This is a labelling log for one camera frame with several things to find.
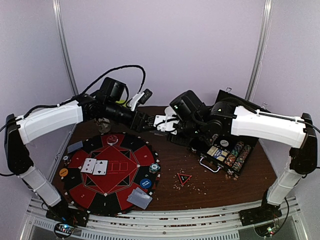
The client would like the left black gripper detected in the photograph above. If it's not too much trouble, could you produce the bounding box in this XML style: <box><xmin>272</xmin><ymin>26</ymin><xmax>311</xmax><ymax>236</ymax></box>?
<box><xmin>103</xmin><ymin>99</ymin><xmax>155</xmax><ymax>133</ymax></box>

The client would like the single blue playing card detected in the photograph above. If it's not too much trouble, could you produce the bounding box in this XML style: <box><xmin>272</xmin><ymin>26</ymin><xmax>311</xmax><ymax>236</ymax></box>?
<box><xmin>67</xmin><ymin>141</ymin><xmax>83</xmax><ymax>154</ymax></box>

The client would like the teal poker chip stack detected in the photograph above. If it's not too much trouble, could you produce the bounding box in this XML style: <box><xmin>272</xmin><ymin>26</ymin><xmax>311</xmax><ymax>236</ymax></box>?
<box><xmin>149</xmin><ymin>163</ymin><xmax>161</xmax><ymax>174</ymax></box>

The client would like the clubs face-up card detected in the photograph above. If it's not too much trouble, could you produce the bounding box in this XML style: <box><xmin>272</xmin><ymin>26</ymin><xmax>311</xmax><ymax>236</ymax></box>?
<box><xmin>92</xmin><ymin>160</ymin><xmax>108</xmax><ymax>176</ymax></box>

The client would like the three of diamonds card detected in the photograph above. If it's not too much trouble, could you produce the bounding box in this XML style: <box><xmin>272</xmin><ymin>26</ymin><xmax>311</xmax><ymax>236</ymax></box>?
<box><xmin>80</xmin><ymin>158</ymin><xmax>97</xmax><ymax>174</ymax></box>

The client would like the small poker chip stack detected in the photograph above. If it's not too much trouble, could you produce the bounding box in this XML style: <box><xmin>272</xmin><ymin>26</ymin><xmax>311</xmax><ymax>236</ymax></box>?
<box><xmin>62</xmin><ymin>155</ymin><xmax>70</xmax><ymax>166</ymax></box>

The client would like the orange big blind button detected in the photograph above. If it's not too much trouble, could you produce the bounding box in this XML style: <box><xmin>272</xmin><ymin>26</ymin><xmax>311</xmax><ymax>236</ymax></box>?
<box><xmin>59</xmin><ymin>168</ymin><xmax>69</xmax><ymax>178</ymax></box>

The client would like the dealt blue card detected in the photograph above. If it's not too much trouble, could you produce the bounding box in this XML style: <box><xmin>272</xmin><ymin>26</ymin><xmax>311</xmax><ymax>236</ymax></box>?
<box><xmin>130</xmin><ymin>187</ymin><xmax>150</xmax><ymax>199</ymax></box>
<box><xmin>127</xmin><ymin>195</ymin><xmax>153</xmax><ymax>210</ymax></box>

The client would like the blue playing card deck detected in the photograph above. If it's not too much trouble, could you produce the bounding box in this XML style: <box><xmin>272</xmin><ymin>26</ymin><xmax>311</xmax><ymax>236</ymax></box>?
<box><xmin>152</xmin><ymin>130</ymin><xmax>167</xmax><ymax>136</ymax></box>

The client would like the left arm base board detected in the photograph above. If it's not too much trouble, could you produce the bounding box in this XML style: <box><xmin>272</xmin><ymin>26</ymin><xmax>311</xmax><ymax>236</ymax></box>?
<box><xmin>45</xmin><ymin>208</ymin><xmax>89</xmax><ymax>239</ymax></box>

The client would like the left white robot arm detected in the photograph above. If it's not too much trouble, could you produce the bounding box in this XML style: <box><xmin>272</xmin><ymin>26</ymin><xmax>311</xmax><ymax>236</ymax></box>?
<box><xmin>3</xmin><ymin>77</ymin><xmax>153</xmax><ymax>222</ymax></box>

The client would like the right arm base board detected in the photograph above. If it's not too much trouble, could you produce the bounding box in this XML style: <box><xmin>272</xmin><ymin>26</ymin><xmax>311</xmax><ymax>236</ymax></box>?
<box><xmin>239</xmin><ymin>207</ymin><xmax>283</xmax><ymax>238</ymax></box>

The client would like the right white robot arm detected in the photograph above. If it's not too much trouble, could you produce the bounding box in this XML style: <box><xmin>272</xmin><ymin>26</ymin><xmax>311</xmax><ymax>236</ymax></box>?
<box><xmin>169</xmin><ymin>90</ymin><xmax>318</xmax><ymax>221</ymax></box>

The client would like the green bowl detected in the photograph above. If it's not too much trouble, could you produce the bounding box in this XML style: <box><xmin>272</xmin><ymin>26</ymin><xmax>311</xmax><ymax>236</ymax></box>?
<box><xmin>116</xmin><ymin>99</ymin><xmax>126</xmax><ymax>105</ymax></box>

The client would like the white printed mug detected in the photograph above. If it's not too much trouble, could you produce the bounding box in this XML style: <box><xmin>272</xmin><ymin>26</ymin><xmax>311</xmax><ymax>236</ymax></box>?
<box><xmin>95</xmin><ymin>118</ymin><xmax>111</xmax><ymax>134</ymax></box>

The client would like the white round button in case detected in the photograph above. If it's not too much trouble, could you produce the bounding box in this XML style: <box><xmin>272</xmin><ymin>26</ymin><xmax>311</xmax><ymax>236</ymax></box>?
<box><xmin>220</xmin><ymin>139</ymin><xmax>229</xmax><ymax>147</ymax></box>

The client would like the clear dealer button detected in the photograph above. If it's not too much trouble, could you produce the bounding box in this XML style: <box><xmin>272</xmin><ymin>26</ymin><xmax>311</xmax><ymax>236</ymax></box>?
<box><xmin>106</xmin><ymin>134</ymin><xmax>119</xmax><ymax>146</ymax></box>

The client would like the boxed card deck in case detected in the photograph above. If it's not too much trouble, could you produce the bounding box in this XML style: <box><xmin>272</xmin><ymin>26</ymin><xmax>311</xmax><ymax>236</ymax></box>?
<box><xmin>207</xmin><ymin>146</ymin><xmax>229</xmax><ymax>162</ymax></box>

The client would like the black poker chip case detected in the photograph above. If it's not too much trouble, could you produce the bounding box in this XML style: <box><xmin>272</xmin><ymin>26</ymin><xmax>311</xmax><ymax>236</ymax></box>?
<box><xmin>186</xmin><ymin>89</ymin><xmax>272</xmax><ymax>181</ymax></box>

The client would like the red black triangle token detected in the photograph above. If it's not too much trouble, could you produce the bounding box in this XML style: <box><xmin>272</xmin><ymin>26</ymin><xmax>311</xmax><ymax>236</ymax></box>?
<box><xmin>177</xmin><ymin>173</ymin><xmax>192</xmax><ymax>186</ymax></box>

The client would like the poker chip row two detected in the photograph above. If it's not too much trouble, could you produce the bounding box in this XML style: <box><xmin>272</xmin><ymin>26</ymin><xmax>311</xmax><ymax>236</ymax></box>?
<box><xmin>232</xmin><ymin>144</ymin><xmax>252</xmax><ymax>172</ymax></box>

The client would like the round red black poker mat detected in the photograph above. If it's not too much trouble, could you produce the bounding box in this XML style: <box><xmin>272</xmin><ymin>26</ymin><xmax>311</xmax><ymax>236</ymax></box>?
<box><xmin>62</xmin><ymin>132</ymin><xmax>161</xmax><ymax>217</ymax></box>

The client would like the blue small blind button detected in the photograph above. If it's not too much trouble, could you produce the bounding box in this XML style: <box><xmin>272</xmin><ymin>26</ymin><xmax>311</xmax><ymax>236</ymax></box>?
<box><xmin>139</xmin><ymin>178</ymin><xmax>152</xmax><ymax>189</ymax></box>

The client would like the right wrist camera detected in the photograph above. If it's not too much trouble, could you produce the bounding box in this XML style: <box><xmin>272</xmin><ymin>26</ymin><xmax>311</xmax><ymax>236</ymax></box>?
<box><xmin>153</xmin><ymin>114</ymin><xmax>180</xmax><ymax>133</ymax></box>

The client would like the chrome case handle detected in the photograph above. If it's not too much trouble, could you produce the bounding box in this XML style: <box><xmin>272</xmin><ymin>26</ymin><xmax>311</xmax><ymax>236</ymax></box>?
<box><xmin>198</xmin><ymin>155</ymin><xmax>221</xmax><ymax>174</ymax></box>

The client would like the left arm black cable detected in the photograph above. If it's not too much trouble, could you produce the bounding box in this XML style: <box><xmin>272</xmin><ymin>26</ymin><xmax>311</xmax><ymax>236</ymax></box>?
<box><xmin>0</xmin><ymin>64</ymin><xmax>147</xmax><ymax>131</ymax></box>

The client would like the aluminium front rail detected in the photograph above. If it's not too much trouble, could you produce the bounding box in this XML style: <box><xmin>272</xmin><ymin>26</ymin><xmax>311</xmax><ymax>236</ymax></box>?
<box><xmin>18</xmin><ymin>197</ymin><xmax>310</xmax><ymax>240</ymax></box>

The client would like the left aluminium post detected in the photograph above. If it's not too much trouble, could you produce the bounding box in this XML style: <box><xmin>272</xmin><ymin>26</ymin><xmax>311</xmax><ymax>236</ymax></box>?
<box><xmin>52</xmin><ymin>0</ymin><xmax>79</xmax><ymax>100</ymax></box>

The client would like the aluminium post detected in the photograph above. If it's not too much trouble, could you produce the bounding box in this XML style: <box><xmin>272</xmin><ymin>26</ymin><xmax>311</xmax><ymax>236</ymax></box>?
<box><xmin>245</xmin><ymin>0</ymin><xmax>273</xmax><ymax>102</ymax></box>
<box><xmin>52</xmin><ymin>0</ymin><xmax>79</xmax><ymax>100</ymax></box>

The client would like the right aluminium post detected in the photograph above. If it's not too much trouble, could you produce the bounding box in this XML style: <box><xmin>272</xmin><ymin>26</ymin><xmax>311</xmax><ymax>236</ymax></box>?
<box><xmin>245</xmin><ymin>0</ymin><xmax>273</xmax><ymax>102</ymax></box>

